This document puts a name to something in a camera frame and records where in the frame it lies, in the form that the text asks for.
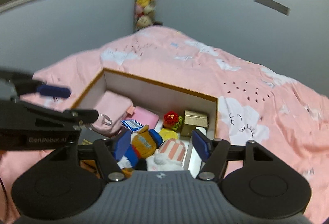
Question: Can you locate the crochet flower toy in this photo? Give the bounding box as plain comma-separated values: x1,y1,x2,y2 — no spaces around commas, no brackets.
162,111,183,130

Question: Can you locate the long white box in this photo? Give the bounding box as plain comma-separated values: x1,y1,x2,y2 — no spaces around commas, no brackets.
187,126,208,174

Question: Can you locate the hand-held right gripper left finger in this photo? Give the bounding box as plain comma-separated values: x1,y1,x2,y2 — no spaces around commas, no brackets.
50,131,132,182

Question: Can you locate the orange and blue plush toy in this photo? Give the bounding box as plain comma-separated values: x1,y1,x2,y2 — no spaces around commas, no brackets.
117,125,165,170

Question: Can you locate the pink striped plush toy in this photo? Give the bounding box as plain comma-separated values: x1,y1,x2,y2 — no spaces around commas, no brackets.
145,138,187,172

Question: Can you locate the blue card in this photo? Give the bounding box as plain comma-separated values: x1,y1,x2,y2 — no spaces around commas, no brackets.
121,118,144,133

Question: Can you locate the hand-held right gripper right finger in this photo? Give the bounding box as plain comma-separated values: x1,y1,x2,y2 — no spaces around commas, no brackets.
192,129,278,181

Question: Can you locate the grey wall plate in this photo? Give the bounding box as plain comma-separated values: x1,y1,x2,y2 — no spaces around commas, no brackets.
253,0,290,17

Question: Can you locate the yellow toy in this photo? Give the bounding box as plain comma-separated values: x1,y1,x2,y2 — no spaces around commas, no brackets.
158,128,180,141

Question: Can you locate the black box with gold print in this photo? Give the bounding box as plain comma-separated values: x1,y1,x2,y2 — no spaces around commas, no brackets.
77,128,103,147

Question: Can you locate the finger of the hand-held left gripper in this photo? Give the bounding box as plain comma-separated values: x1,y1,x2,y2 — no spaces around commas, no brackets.
0,101,99,132
0,68,72,99

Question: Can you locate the small gold box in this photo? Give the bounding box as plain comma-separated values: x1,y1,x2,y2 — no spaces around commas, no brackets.
180,110,208,137

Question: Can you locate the pink fabric pouch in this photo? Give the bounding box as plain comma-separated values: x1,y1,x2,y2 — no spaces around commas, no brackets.
91,90,134,137

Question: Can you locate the orange cardboard box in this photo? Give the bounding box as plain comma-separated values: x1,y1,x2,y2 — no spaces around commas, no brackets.
70,68,219,175

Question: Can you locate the pink card holder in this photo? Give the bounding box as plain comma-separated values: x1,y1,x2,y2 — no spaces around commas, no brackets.
132,106,160,129

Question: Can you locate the pink printed blanket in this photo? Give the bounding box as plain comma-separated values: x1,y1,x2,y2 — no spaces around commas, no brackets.
0,26,329,224

